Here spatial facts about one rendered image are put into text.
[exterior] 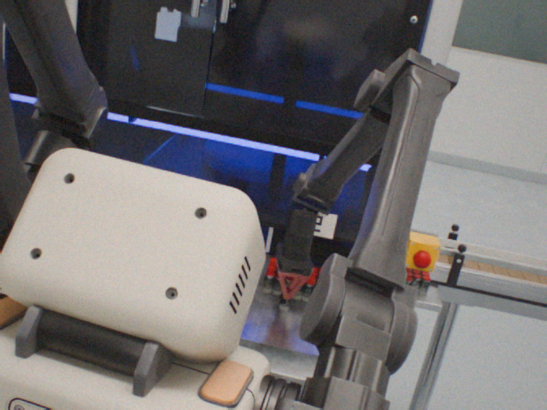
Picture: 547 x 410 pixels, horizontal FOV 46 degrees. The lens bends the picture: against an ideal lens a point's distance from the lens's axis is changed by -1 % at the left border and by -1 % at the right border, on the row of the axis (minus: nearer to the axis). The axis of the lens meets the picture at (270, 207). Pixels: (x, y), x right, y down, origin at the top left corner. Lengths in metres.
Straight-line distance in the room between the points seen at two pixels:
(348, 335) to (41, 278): 0.29
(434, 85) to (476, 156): 5.45
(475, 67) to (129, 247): 5.67
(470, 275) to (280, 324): 0.55
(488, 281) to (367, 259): 1.02
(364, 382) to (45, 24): 0.46
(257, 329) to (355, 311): 0.67
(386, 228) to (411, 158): 0.10
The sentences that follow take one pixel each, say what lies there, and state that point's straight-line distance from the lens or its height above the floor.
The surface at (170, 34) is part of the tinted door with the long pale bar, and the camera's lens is 1.46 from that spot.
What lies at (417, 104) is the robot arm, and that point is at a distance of 0.83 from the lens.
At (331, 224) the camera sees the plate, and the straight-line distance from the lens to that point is 1.49.
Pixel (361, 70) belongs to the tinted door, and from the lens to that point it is 1.41.
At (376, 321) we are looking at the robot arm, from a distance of 0.67.
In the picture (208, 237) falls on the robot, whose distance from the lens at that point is 0.54.
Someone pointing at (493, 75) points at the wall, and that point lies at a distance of 6.16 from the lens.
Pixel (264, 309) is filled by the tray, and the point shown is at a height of 0.88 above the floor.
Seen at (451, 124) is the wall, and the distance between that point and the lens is 6.19.
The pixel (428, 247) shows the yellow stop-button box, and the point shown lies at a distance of 1.51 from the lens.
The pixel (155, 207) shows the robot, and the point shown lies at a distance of 0.56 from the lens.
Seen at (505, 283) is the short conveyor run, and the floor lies 0.92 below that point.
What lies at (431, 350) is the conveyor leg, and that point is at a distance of 1.83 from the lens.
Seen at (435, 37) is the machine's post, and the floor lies 1.48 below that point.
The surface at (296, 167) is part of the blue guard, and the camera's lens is 1.46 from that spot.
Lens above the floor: 1.59
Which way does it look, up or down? 22 degrees down
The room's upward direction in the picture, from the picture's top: 10 degrees clockwise
